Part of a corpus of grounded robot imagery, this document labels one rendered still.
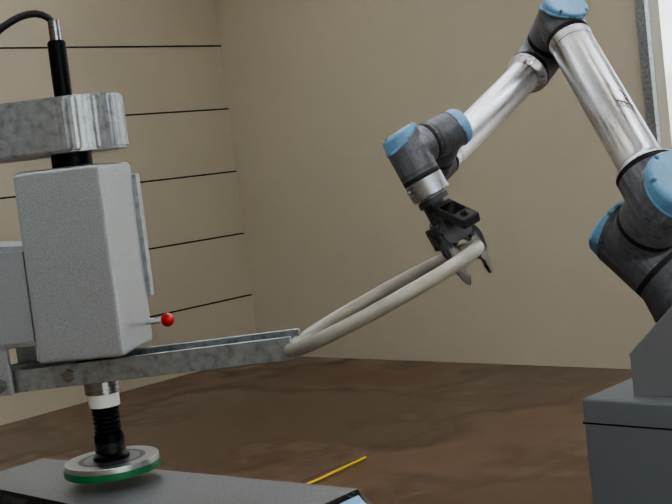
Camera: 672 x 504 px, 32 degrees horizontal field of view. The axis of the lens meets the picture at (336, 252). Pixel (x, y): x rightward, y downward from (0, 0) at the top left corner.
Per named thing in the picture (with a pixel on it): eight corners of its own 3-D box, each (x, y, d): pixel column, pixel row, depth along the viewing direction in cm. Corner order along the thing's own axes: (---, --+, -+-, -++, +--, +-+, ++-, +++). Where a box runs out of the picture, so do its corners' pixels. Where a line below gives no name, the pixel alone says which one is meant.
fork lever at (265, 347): (-15, 399, 259) (-19, 377, 259) (20, 381, 278) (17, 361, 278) (290, 362, 249) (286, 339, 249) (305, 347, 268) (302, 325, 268)
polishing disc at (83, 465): (177, 450, 272) (176, 445, 271) (122, 477, 252) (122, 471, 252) (103, 450, 281) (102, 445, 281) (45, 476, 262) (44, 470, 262)
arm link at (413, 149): (423, 114, 263) (391, 131, 258) (450, 163, 263) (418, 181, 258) (401, 128, 271) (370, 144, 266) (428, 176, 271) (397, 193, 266)
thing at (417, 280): (268, 378, 235) (260, 365, 234) (307, 338, 283) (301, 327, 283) (485, 261, 226) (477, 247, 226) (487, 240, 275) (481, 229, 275)
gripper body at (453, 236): (462, 240, 271) (436, 194, 271) (478, 233, 263) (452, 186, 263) (436, 255, 268) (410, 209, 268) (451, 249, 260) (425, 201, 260)
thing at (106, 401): (84, 410, 263) (82, 395, 262) (95, 403, 270) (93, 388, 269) (114, 407, 262) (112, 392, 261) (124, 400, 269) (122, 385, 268)
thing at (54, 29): (51, 100, 259) (41, 20, 257) (58, 101, 263) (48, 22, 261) (69, 98, 258) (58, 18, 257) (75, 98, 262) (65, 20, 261)
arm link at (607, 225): (663, 275, 292) (612, 228, 298) (693, 232, 278) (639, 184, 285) (626, 303, 284) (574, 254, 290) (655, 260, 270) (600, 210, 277)
